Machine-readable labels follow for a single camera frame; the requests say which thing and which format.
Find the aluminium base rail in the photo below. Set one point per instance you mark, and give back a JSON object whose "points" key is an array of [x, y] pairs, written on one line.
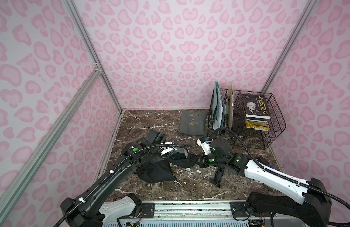
{"points": [[192, 212]]}

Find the beige file folder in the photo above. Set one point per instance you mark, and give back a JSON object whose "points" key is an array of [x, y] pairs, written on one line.
{"points": [[230, 106]]}

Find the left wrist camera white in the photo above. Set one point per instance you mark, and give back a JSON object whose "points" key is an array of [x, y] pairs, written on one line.
{"points": [[170, 148]]}

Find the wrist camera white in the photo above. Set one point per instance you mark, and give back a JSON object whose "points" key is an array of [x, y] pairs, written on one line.
{"points": [[170, 148], [204, 143]]}

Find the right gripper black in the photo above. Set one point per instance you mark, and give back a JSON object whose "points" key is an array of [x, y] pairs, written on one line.
{"points": [[202, 161]]}

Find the grey hair dryer pouch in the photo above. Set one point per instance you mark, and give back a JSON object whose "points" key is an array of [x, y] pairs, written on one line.
{"points": [[192, 123]]}

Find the dark green hair dryer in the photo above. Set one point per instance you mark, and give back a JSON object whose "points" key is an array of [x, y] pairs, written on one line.
{"points": [[218, 177]]}

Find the black wire file rack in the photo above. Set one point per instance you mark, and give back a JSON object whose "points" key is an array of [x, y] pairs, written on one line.
{"points": [[257, 134]]}

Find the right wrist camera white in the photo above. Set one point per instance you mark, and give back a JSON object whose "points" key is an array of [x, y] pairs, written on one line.
{"points": [[204, 143]]}

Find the black portrait book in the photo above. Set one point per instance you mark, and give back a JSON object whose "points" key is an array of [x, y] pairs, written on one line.
{"points": [[256, 106]]}

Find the green file folder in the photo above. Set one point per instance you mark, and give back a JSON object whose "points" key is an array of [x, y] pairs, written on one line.
{"points": [[217, 108]]}

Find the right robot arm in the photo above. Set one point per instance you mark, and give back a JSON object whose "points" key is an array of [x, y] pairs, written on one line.
{"points": [[306, 200]]}

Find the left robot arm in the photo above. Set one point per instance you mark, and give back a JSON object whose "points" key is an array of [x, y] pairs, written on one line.
{"points": [[149, 157]]}

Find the yellow striped book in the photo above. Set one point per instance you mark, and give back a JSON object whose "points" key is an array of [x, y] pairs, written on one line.
{"points": [[257, 124]]}

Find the black pouch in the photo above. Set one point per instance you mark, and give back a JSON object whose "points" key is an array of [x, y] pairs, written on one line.
{"points": [[184, 161], [156, 172]]}

